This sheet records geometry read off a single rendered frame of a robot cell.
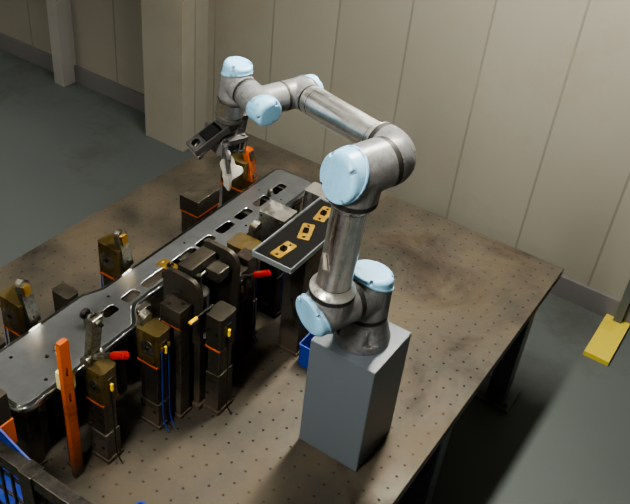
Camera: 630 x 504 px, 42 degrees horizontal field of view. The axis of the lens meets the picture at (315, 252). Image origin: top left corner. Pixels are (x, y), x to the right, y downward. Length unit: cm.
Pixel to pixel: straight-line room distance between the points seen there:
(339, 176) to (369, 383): 66
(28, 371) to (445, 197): 269
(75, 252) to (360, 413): 136
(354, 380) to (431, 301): 90
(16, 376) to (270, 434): 74
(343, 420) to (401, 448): 27
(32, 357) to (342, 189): 101
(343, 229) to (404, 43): 246
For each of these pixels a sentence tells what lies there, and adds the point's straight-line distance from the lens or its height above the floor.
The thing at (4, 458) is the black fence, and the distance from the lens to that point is 139.
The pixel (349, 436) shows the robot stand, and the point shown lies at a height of 83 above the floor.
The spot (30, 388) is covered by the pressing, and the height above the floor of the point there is 100.
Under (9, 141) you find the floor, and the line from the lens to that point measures 529.
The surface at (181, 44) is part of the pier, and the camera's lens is 480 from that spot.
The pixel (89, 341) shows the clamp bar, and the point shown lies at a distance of 215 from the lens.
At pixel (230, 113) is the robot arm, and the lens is 214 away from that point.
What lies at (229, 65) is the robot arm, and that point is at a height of 173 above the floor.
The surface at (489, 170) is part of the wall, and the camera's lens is 423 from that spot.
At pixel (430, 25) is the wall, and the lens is 412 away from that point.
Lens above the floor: 261
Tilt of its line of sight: 37 degrees down
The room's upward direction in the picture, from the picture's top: 7 degrees clockwise
